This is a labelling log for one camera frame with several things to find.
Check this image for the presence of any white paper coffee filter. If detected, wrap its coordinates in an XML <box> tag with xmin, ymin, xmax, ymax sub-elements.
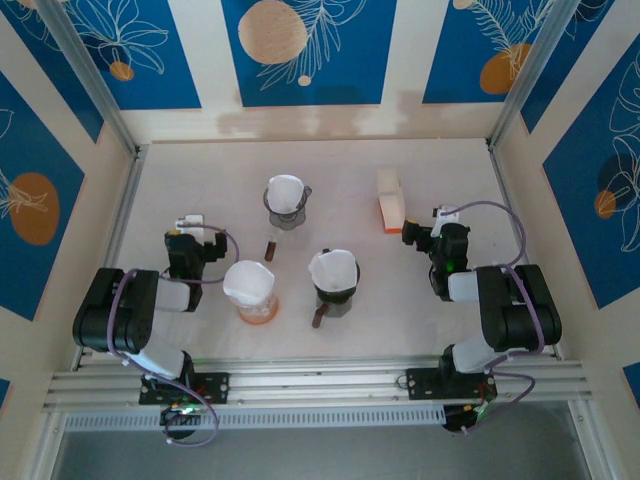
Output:
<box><xmin>266</xmin><ymin>173</ymin><xmax>307</xmax><ymax>214</ymax></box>
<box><xmin>308</xmin><ymin>248</ymin><xmax>360</xmax><ymax>294</ymax></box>
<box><xmin>223</xmin><ymin>259</ymin><xmax>276</xmax><ymax>306</ymax></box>

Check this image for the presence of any clear plastic coffee dripper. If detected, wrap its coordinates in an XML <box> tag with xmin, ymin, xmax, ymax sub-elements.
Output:
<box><xmin>224</xmin><ymin>282</ymin><xmax>278</xmax><ymax>314</ymax></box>

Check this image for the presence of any orange transparent server jug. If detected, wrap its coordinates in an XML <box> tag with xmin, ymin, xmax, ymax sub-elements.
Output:
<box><xmin>236</xmin><ymin>297</ymin><xmax>280</xmax><ymax>327</ymax></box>

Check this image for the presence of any grey plastic coffee dripper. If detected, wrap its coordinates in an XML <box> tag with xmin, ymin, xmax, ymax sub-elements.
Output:
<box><xmin>262</xmin><ymin>174</ymin><xmax>314</xmax><ymax>234</ymax></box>

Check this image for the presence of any dark green coffee dripper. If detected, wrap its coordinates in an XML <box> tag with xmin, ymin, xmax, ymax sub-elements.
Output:
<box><xmin>310</xmin><ymin>247</ymin><xmax>362</xmax><ymax>305</ymax></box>

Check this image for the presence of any grey faceted server brown handle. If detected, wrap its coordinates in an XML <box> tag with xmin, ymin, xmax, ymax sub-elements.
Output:
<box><xmin>310</xmin><ymin>294</ymin><xmax>357</xmax><ymax>330</ymax></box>

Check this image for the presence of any black controller box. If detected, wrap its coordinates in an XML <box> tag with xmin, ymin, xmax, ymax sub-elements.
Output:
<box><xmin>442</xmin><ymin>402</ymin><xmax>489</xmax><ymax>435</ymax></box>
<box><xmin>159</xmin><ymin>404</ymin><xmax>204</xmax><ymax>441</ymax></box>

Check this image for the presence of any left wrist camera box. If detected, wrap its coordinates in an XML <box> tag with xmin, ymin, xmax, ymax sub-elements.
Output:
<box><xmin>174</xmin><ymin>213</ymin><xmax>208</xmax><ymax>234</ymax></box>

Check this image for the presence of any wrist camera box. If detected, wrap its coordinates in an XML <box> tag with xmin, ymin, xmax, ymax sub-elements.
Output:
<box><xmin>430</xmin><ymin>202</ymin><xmax>459</xmax><ymax>224</ymax></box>
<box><xmin>174</xmin><ymin>213</ymin><xmax>208</xmax><ymax>234</ymax></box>

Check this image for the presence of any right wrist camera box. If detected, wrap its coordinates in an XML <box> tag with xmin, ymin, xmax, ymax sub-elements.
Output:
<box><xmin>430</xmin><ymin>202</ymin><xmax>459</xmax><ymax>224</ymax></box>

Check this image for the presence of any aluminium side rail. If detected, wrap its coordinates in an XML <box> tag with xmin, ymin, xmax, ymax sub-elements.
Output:
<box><xmin>487</xmin><ymin>139</ymin><xmax>562</xmax><ymax>361</ymax></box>
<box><xmin>72</xmin><ymin>144</ymin><xmax>151</xmax><ymax>371</ymax></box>

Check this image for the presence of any aluminium front rail beam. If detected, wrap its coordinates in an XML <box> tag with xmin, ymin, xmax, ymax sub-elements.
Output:
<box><xmin>42</xmin><ymin>353</ymin><xmax>594</xmax><ymax>414</ymax></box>

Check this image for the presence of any aluminium frame post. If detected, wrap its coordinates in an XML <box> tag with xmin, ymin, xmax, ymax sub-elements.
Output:
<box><xmin>487</xmin><ymin>0</ymin><xmax>577</xmax><ymax>151</ymax></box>
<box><xmin>35</xmin><ymin>0</ymin><xmax>141</xmax><ymax>159</ymax></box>

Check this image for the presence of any grey slotted cable duct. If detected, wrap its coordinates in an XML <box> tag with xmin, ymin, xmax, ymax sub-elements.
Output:
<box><xmin>62</xmin><ymin>403</ymin><xmax>447</xmax><ymax>434</ymax></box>

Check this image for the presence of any short aluminium frame leg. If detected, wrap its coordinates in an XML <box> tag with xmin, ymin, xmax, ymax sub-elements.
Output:
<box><xmin>567</xmin><ymin>399</ymin><xmax>616</xmax><ymax>480</ymax></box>
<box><xmin>19</xmin><ymin>409</ymin><xmax>66</xmax><ymax>480</ymax></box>

